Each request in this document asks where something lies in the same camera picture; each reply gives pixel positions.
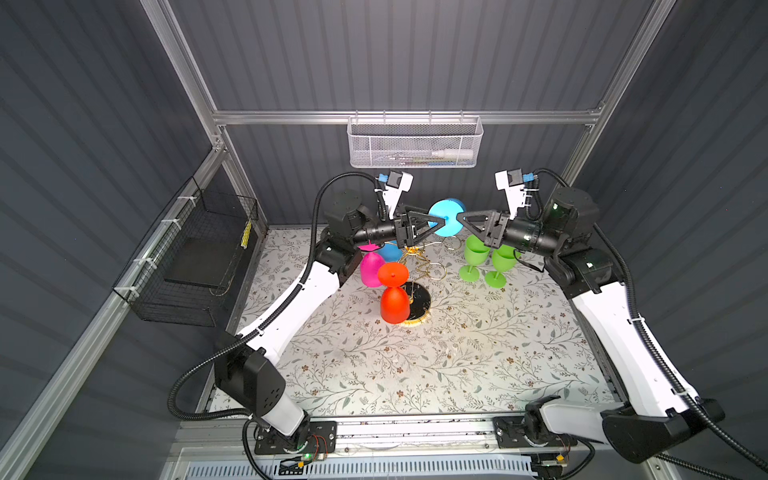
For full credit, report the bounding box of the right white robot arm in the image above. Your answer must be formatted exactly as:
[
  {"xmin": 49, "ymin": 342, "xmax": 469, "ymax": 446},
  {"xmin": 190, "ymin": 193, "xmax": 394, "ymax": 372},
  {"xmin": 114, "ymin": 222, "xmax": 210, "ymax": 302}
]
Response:
[{"xmin": 457, "ymin": 188, "xmax": 725, "ymax": 463}]

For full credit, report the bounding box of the floral table mat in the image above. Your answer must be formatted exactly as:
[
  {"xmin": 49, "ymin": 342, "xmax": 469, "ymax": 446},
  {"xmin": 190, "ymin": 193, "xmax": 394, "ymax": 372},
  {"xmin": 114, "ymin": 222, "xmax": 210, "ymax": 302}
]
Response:
[{"xmin": 203, "ymin": 224, "xmax": 619, "ymax": 419}]

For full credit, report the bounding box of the blue wine glass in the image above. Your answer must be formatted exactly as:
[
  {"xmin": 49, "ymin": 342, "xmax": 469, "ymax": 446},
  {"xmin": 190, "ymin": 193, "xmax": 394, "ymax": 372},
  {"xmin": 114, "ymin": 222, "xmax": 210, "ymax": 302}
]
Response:
[
  {"xmin": 428, "ymin": 198, "xmax": 465, "ymax": 238},
  {"xmin": 376, "ymin": 242, "xmax": 403, "ymax": 263}
]

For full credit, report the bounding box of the red wine glass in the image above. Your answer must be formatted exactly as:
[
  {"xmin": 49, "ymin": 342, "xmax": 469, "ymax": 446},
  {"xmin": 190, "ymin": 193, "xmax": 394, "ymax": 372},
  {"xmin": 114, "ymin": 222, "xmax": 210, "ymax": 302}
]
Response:
[{"xmin": 377, "ymin": 262, "xmax": 410, "ymax": 324}]

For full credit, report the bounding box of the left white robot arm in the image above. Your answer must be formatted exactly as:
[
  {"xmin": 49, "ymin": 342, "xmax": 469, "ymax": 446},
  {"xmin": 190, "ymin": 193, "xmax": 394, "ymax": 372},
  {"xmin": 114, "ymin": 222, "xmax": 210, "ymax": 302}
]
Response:
[{"xmin": 214, "ymin": 186, "xmax": 456, "ymax": 443}]

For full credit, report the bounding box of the green wine glass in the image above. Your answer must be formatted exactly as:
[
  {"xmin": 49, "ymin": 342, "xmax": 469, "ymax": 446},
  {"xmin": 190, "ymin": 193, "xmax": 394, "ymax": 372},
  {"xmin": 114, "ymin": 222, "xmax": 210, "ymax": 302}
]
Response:
[
  {"xmin": 459, "ymin": 235, "xmax": 491, "ymax": 283},
  {"xmin": 485, "ymin": 245, "xmax": 517, "ymax": 289}
]

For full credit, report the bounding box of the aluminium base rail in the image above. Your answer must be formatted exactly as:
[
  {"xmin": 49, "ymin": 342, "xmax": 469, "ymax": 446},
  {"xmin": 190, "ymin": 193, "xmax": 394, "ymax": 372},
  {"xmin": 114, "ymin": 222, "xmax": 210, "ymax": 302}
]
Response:
[{"xmin": 161, "ymin": 410, "xmax": 649, "ymax": 480}]

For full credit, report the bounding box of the white mesh wall basket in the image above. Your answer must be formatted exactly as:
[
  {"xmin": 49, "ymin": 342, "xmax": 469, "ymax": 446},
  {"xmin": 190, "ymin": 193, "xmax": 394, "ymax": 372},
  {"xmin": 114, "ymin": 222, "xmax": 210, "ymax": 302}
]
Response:
[{"xmin": 346, "ymin": 114, "xmax": 484, "ymax": 169}]

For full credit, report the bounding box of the pink wine glass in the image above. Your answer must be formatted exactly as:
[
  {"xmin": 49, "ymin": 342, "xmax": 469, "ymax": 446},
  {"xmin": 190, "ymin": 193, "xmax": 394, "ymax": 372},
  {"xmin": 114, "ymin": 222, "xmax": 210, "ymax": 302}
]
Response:
[{"xmin": 359, "ymin": 245, "xmax": 386, "ymax": 288}]

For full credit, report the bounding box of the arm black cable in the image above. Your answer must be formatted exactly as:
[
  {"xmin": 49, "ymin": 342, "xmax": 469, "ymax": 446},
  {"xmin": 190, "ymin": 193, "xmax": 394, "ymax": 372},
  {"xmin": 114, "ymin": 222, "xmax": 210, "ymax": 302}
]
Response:
[
  {"xmin": 166, "ymin": 171, "xmax": 385, "ymax": 480},
  {"xmin": 530, "ymin": 167, "xmax": 768, "ymax": 480}
]

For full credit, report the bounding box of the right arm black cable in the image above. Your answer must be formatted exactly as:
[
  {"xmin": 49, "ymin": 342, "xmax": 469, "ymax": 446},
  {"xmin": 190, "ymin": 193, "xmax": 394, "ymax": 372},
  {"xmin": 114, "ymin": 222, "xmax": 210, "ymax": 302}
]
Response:
[{"xmin": 530, "ymin": 167, "xmax": 768, "ymax": 480}]

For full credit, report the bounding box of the black wire wall basket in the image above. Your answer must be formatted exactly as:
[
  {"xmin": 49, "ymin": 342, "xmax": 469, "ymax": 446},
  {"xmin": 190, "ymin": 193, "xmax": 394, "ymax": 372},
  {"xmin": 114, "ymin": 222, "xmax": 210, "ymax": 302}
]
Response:
[{"xmin": 113, "ymin": 180, "xmax": 260, "ymax": 328}]

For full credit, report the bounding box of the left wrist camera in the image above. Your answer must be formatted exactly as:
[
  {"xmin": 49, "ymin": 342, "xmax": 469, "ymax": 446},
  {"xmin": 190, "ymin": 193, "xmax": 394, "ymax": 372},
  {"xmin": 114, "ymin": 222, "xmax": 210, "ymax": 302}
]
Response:
[{"xmin": 378, "ymin": 170, "xmax": 413, "ymax": 220}]

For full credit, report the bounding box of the gold wire glass rack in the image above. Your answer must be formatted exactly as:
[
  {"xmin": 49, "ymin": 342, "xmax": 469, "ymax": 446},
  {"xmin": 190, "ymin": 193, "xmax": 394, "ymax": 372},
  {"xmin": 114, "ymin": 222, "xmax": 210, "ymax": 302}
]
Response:
[{"xmin": 397, "ymin": 235, "xmax": 462, "ymax": 327}]

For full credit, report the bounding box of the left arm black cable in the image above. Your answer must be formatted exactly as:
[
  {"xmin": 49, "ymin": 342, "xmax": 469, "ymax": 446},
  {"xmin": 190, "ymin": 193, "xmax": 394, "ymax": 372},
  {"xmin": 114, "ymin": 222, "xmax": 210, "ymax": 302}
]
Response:
[{"xmin": 166, "ymin": 171, "xmax": 385, "ymax": 480}]

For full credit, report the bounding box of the white marker in basket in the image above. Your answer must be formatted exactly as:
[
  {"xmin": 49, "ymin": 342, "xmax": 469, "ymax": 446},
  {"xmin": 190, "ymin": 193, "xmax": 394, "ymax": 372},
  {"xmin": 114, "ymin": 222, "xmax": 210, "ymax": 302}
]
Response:
[{"xmin": 431, "ymin": 149, "xmax": 476, "ymax": 163}]

